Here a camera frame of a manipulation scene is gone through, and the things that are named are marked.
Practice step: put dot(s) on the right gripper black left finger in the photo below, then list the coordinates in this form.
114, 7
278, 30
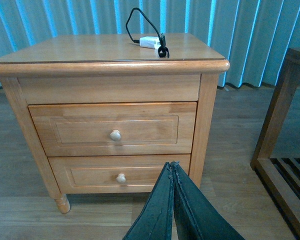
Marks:
156, 218

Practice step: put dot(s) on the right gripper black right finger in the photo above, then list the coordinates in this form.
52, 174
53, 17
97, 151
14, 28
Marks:
194, 215

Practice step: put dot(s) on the wooden drawer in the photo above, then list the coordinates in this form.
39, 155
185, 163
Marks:
111, 174
72, 130

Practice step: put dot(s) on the dark wooden slatted furniture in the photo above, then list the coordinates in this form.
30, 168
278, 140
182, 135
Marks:
276, 158

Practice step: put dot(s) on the wooden nightstand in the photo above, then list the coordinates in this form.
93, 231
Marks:
111, 69

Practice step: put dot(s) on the white power adapter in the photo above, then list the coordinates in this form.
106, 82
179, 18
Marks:
150, 42

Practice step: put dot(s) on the pale pleated curtain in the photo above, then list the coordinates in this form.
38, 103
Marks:
253, 35

